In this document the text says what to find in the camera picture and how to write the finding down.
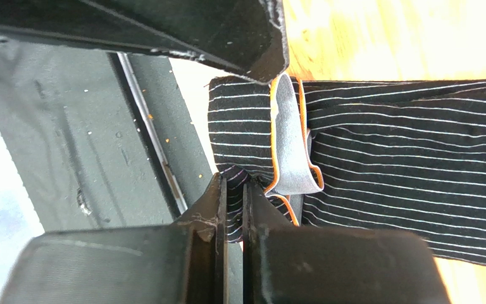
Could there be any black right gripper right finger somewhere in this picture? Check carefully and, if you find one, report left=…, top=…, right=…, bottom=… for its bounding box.
left=242, top=180, right=297, bottom=303

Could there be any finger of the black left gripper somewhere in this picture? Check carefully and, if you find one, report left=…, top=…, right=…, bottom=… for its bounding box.
left=0, top=1, right=289, bottom=84

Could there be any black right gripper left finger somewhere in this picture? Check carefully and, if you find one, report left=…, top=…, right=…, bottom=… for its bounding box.
left=175, top=173, right=228, bottom=303

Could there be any black striped underwear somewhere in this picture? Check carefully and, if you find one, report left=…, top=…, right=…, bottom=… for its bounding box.
left=208, top=74, right=486, bottom=266

